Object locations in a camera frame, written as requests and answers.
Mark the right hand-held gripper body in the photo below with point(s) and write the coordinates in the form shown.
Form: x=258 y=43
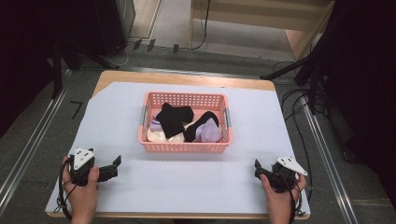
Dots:
x=285 y=174

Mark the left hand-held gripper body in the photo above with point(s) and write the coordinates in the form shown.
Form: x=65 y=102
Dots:
x=81 y=161

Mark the pink plastic basket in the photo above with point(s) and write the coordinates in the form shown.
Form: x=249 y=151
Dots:
x=149 y=146

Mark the cream white sock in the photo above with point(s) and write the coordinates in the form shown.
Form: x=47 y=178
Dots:
x=155 y=136

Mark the light purple sock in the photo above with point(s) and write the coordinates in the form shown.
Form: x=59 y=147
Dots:
x=155 y=125
x=209 y=132

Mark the black sock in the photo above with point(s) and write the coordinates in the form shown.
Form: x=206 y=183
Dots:
x=190 y=132
x=172 y=119

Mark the person's right hand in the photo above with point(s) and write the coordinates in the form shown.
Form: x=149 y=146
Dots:
x=280 y=200

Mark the person's left hand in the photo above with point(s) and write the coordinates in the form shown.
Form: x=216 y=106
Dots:
x=83 y=196

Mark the white paper sheet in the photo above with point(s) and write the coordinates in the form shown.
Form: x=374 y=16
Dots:
x=186 y=180

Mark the wooden table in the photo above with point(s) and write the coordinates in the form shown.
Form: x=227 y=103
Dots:
x=186 y=78

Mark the black metal stand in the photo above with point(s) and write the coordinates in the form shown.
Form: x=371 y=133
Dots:
x=311 y=68

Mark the dark grey cabinet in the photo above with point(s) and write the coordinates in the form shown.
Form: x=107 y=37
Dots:
x=116 y=21

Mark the light wooden shelf unit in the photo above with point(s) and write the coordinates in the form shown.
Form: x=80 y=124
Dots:
x=267 y=14

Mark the metal floor rail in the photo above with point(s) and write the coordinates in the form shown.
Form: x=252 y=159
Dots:
x=31 y=146
x=330 y=168

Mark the small black floor bracket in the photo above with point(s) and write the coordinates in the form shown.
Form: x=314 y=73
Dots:
x=151 y=45
x=176 y=48
x=137 y=44

